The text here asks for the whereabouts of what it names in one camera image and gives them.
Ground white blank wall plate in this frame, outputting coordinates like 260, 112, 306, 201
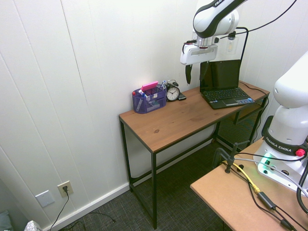
35, 190, 56, 208

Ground purple mesh desk organizer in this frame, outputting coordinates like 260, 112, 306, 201
131, 84, 167, 115

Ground black overhead robot cable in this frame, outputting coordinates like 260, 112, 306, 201
247, 0, 298, 32

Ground black metal clamp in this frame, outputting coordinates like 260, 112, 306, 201
212, 141, 251, 174

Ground wooden desk black frame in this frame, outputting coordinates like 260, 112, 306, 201
118, 80, 270, 230

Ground grey blue cushion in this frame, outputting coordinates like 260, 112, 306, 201
0, 210, 13, 231

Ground black cable adapter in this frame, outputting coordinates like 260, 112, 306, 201
257, 191, 278, 210

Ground black laptop power cable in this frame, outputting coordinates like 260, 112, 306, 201
238, 81, 270, 139

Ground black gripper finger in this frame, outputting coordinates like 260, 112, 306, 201
199, 61, 209, 83
185, 64, 193, 85

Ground white patterned tissue box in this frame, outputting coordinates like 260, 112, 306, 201
24, 219, 41, 231

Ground beige wall outlet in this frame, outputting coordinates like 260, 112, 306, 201
57, 180, 73, 199

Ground black twin-bell alarm clock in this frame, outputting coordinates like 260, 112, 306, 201
166, 79, 181, 102

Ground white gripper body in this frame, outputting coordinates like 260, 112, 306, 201
180, 44, 218, 66

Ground black floor power cord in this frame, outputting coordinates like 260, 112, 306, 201
47, 186, 116, 231

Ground black laptop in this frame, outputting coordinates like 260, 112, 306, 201
199, 59, 255, 110

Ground yellow ethernet cable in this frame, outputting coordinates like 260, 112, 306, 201
231, 163, 262, 193

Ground pink sticky note pad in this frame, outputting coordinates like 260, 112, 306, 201
141, 81, 159, 91

